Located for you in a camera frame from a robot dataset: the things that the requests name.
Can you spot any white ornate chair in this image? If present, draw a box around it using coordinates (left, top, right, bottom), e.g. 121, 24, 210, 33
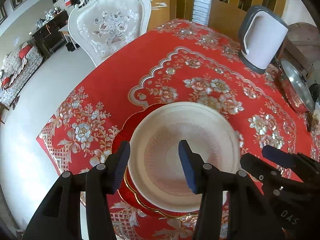
68, 0, 151, 66

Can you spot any red floral tablecloth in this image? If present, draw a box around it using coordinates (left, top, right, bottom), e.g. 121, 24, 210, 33
36, 18, 320, 240

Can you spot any cream plastic bowl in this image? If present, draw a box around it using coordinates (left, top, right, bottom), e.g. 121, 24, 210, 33
128, 102, 240, 213

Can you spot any black plastic bag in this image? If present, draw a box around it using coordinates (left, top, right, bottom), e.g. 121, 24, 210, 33
309, 83, 320, 103

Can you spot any white electric kettle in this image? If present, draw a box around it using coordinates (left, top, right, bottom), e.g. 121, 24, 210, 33
238, 5, 289, 74

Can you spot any floral sofa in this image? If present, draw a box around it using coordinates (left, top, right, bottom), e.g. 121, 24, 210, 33
1, 40, 44, 107

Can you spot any dark wooden sideboard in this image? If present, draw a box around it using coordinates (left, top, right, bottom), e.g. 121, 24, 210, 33
31, 10, 69, 59

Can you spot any steel pot glass lid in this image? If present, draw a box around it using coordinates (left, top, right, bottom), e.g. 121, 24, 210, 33
277, 58, 315, 113

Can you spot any wooden chair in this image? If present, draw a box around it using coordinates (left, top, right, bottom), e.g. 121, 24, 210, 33
277, 22, 319, 82

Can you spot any red glass plate gold rim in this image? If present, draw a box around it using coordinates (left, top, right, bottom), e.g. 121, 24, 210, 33
112, 105, 198, 217

